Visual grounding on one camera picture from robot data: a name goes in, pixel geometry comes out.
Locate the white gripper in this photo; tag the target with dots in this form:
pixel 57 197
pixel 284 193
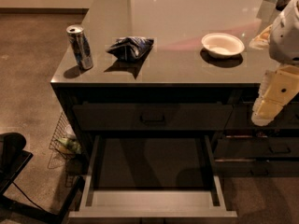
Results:
pixel 286 41

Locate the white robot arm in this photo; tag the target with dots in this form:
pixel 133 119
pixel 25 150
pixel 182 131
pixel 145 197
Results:
pixel 282 36

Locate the silver blue drink can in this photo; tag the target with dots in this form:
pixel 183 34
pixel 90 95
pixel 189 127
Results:
pixel 80 46

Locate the crumpled blue chip bag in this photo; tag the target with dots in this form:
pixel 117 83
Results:
pixel 130 48

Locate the grey drawer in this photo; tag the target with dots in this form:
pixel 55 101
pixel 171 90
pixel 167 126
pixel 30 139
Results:
pixel 243 117
pixel 152 181
pixel 266 168
pixel 152 117
pixel 257 147

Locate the dark counter cabinet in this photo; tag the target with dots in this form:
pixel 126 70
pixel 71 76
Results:
pixel 176 70

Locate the wire basket with items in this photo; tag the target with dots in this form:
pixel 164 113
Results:
pixel 64 145

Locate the white paper bowl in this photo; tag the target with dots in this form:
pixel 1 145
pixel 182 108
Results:
pixel 222 46

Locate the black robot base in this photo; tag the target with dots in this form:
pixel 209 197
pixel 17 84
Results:
pixel 37 185

